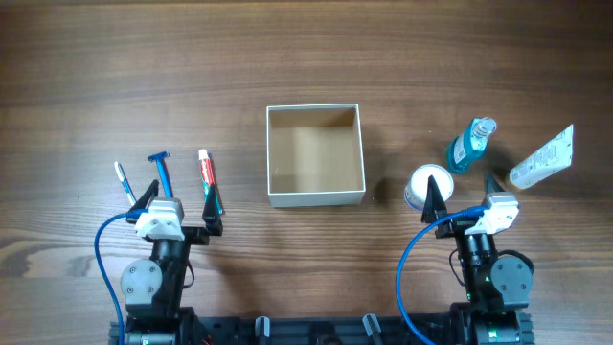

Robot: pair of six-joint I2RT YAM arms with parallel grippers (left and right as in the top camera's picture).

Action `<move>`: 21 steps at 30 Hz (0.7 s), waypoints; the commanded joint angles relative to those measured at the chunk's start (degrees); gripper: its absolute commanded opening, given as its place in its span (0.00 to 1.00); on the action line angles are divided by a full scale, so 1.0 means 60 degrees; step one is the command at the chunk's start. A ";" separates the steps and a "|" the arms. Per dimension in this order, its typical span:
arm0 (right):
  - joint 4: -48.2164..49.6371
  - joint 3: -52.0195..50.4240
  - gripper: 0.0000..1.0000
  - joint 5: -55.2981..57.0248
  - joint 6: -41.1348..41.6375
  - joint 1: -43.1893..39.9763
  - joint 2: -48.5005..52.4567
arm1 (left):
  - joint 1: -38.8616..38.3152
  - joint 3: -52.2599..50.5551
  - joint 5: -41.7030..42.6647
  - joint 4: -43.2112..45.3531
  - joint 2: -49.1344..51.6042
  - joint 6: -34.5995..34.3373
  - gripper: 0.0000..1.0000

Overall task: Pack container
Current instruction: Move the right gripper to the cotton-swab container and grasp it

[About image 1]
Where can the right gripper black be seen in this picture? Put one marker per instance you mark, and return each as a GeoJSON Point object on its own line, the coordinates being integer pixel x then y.
{"type": "Point", "coordinates": [456, 227]}

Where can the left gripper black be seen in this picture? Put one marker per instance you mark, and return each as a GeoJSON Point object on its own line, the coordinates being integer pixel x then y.
{"type": "Point", "coordinates": [192, 234]}

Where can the red white toothpaste tube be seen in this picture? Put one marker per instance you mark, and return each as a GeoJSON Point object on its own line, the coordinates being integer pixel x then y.
{"type": "Point", "coordinates": [208, 177]}

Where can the white round cream jar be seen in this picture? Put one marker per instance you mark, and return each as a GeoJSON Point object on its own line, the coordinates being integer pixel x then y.
{"type": "Point", "coordinates": [415, 191]}

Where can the blue disposable razor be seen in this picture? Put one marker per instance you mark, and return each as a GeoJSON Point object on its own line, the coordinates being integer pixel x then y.
{"type": "Point", "coordinates": [158, 159]}

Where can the blue mouthwash bottle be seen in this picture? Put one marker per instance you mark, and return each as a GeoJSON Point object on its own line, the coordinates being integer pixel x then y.
{"type": "Point", "coordinates": [471, 144]}

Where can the blue white toothbrush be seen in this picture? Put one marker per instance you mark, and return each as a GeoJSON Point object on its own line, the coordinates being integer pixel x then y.
{"type": "Point", "coordinates": [123, 180]}

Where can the white lotion tube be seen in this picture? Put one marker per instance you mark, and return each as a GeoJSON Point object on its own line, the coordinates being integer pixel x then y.
{"type": "Point", "coordinates": [553, 157]}

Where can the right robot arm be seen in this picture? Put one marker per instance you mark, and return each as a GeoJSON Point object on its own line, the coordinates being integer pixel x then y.
{"type": "Point", "coordinates": [497, 282]}

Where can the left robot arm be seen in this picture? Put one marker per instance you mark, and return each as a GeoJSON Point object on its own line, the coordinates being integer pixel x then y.
{"type": "Point", "coordinates": [153, 287]}

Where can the white cardboard box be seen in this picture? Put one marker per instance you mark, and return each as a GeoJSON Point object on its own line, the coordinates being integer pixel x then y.
{"type": "Point", "coordinates": [314, 155]}

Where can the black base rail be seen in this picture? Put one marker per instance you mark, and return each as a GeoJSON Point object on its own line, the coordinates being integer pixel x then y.
{"type": "Point", "coordinates": [440, 328]}

